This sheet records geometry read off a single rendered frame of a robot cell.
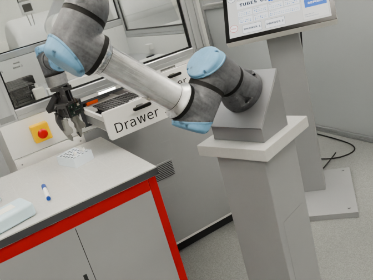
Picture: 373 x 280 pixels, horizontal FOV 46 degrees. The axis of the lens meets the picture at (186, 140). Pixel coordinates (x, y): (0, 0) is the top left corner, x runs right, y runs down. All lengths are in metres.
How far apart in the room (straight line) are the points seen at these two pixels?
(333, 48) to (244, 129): 1.77
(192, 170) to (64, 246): 0.99
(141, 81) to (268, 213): 0.65
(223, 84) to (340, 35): 1.80
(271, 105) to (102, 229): 0.67
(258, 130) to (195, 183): 0.93
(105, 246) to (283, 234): 0.60
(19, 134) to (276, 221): 1.07
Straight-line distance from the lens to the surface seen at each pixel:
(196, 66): 1.33
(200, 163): 2.25
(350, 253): 2.15
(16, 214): 1.40
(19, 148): 1.93
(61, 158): 1.74
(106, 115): 1.63
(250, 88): 1.41
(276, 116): 1.46
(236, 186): 1.56
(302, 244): 1.71
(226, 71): 1.34
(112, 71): 1.18
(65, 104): 1.65
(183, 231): 2.32
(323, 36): 3.16
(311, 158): 2.47
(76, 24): 1.14
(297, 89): 2.34
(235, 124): 1.45
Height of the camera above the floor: 1.29
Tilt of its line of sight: 19 degrees down
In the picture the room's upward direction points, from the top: 16 degrees counter-clockwise
